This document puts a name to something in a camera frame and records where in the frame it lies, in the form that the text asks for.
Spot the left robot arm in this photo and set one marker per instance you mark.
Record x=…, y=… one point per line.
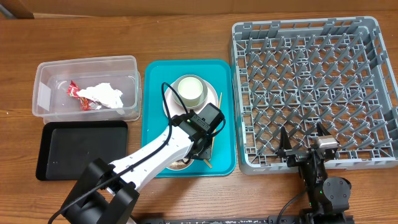
x=107, y=193

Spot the grey-white bowl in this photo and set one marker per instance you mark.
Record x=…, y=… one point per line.
x=177, y=97

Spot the grey plastic dish rack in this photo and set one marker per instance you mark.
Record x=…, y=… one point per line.
x=293, y=74

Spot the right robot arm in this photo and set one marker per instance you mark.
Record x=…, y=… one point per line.
x=328, y=196

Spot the wooden chopstick right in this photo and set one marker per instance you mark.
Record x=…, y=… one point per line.
x=213, y=139

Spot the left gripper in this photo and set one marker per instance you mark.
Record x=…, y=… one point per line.
x=206, y=152

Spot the black tray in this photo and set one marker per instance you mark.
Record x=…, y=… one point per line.
x=66, y=148

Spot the white napkin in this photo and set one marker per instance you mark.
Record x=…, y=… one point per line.
x=103, y=93

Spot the small pink bowl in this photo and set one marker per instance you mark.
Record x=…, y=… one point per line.
x=180, y=164

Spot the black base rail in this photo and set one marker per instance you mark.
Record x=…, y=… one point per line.
x=217, y=221

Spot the clear plastic bin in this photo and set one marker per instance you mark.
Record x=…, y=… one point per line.
x=52, y=103

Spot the red snack wrapper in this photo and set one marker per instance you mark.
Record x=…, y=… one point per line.
x=85, y=104

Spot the pink plate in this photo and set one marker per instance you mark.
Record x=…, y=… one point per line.
x=176, y=109

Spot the teal plastic tray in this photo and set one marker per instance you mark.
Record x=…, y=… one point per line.
x=154, y=120

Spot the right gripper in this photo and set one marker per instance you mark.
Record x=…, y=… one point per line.
x=296, y=155

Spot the white cup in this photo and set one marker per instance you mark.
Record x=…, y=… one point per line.
x=190, y=90

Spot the wooden chopstick diagonal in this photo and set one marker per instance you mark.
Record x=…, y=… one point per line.
x=208, y=163

